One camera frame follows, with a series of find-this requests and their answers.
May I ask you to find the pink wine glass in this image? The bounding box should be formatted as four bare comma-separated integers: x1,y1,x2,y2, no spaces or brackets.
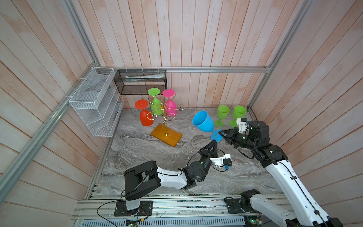
163,89,178,117

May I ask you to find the gold wire wine glass rack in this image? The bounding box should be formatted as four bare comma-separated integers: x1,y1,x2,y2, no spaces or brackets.
151,94,185,148

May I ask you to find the horizontal aluminium frame bar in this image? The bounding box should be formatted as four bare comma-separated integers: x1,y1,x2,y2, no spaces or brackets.
107,66,272,73

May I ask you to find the green wine glass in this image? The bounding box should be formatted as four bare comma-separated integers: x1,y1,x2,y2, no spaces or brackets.
147,88,163,115
214,105,230,127
229,106,247,127

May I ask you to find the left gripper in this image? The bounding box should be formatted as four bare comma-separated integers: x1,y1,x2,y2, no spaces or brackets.
198,138,217,181

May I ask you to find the black mesh basket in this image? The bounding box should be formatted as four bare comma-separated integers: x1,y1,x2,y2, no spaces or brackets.
113,69,168,95

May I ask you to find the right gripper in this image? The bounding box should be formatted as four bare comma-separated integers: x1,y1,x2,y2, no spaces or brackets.
218,127,256,151

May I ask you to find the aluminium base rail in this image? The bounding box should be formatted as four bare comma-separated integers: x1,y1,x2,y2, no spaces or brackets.
71,194,277,227

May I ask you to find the blue wine glass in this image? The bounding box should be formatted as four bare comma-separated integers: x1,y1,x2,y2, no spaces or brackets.
192,110,223,142

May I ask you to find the red wine glass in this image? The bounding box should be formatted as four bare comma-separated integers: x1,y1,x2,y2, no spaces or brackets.
135,99,154,127

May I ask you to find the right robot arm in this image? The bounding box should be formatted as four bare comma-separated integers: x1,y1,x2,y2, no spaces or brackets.
219,121,342,227

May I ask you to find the white wire mesh shelf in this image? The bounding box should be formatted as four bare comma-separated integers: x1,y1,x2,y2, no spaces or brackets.
70,67,124,137

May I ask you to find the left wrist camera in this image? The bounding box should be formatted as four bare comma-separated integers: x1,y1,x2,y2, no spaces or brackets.
210,154,232,172

